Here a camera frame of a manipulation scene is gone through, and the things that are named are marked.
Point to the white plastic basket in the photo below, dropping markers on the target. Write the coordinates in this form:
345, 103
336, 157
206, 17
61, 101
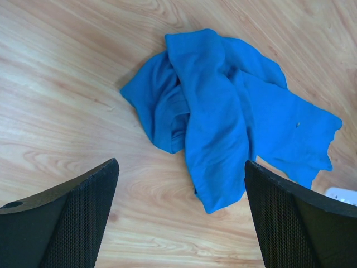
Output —
343, 195

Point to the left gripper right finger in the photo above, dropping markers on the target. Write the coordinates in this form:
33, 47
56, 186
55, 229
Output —
297, 227

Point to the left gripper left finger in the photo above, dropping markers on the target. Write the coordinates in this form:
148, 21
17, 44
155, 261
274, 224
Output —
62, 226

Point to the blue t-shirt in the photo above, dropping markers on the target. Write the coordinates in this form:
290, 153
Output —
223, 103

